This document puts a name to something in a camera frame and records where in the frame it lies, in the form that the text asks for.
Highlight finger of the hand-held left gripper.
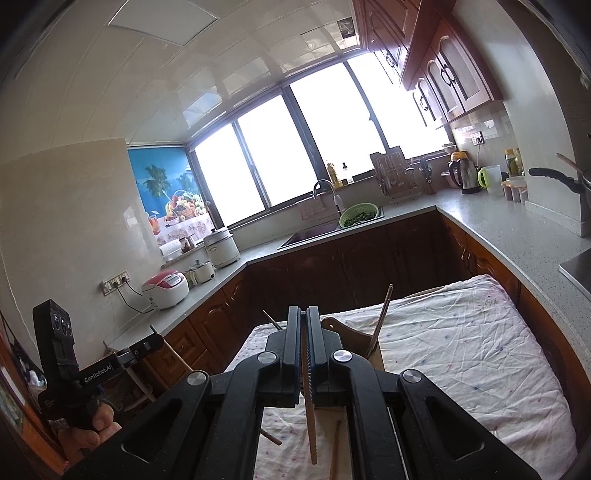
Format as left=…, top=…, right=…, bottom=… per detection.
left=115, top=333, right=165, bottom=369

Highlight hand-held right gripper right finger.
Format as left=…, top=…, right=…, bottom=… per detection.
left=305, top=305, right=543, bottom=480

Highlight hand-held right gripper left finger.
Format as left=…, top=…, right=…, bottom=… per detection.
left=62, top=305, right=305, bottom=480

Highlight wooden utensil holder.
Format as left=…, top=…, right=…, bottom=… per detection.
left=320, top=316, right=385, bottom=372

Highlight ribbed wooden chopstick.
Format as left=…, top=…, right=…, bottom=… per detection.
left=301, top=318, right=319, bottom=465

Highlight person's left hand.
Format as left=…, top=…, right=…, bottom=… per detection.
left=58, top=401, right=124, bottom=463

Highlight wooden stool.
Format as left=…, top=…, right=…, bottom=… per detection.
left=124, top=340, right=195, bottom=411

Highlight white and pink rice cooker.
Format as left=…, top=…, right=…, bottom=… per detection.
left=141, top=271, right=190, bottom=310

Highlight plain wooden chopstick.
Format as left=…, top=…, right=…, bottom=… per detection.
left=368, top=283, right=394, bottom=361

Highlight wooden lower cabinets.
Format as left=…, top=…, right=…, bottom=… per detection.
left=106, top=210, right=580, bottom=416

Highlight wooden cabinets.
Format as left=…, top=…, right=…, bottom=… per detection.
left=351, top=0, right=505, bottom=131
left=106, top=210, right=580, bottom=416

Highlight small white slow cooker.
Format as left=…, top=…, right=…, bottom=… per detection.
left=187, top=259, right=217, bottom=285

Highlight kitchen sink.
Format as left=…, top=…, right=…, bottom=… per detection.
left=277, top=216, right=385, bottom=253

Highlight large white rice cooker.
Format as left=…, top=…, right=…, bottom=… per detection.
left=203, top=226, right=241, bottom=269

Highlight green colander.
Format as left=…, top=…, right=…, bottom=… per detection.
left=339, top=205, right=384, bottom=230

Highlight floral white tablecloth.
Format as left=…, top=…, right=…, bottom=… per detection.
left=226, top=274, right=580, bottom=480

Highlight chrome kitchen faucet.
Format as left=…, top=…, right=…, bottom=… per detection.
left=312, top=179, right=343, bottom=219

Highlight metal dish rack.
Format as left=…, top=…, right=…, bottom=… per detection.
left=369, top=146, right=437, bottom=206

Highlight kitchen window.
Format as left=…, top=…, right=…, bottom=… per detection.
left=185, top=52, right=456, bottom=228

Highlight grey kitchen countertop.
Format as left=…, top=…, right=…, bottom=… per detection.
left=104, top=191, right=591, bottom=356

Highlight steel electric kettle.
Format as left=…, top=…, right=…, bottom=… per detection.
left=448, top=152, right=481, bottom=195

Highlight green plastic cup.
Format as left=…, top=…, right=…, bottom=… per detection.
left=477, top=165, right=502, bottom=194

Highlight seasoning jar set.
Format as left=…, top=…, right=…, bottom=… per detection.
left=501, top=176, right=529, bottom=204

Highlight gas stove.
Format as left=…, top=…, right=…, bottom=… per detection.
left=558, top=251, right=591, bottom=292

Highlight condiment bottles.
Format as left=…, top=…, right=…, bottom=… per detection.
left=503, top=148, right=525, bottom=179

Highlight black wok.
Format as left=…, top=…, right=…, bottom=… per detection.
left=529, top=167, right=591, bottom=204

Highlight wooden upper cabinets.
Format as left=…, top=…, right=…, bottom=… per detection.
left=351, top=0, right=505, bottom=131

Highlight ceiling light panel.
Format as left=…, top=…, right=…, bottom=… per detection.
left=108, top=0, right=221, bottom=47

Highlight black power cable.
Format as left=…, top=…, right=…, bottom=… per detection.
left=119, top=281, right=158, bottom=315

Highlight wall power outlet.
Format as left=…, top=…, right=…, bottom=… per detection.
left=101, top=272, right=131, bottom=296

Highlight fruit wall poster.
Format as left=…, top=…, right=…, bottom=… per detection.
left=126, top=146, right=214, bottom=246

